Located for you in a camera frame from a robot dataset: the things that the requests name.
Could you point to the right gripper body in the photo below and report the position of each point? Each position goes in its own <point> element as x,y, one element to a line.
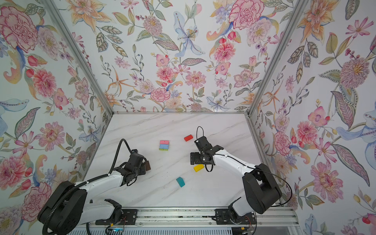
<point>198,157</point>

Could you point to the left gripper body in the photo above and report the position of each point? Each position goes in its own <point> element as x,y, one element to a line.
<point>141,171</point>

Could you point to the brown wood block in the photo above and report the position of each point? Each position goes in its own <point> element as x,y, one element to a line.
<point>147,166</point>

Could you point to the red wood block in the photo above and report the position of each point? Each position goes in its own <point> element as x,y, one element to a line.
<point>188,138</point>

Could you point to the light blue wood block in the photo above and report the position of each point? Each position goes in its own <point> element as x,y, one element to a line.
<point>164,145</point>

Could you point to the pink wood block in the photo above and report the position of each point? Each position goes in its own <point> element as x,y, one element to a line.
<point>164,142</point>

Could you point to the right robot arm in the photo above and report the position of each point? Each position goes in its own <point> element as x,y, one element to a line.
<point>260,187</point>

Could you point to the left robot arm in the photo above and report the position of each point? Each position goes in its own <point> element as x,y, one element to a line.
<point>71,203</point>

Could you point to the yellow wood block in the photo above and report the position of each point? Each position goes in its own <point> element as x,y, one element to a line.
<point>198,167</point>

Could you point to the teal wood block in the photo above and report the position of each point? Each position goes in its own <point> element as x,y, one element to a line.
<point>180,181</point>

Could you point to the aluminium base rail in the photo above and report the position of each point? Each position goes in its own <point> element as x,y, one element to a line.
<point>202,216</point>

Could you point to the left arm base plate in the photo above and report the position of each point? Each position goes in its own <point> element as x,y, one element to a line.
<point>123,217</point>

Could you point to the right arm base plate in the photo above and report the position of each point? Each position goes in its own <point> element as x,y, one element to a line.
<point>226,217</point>

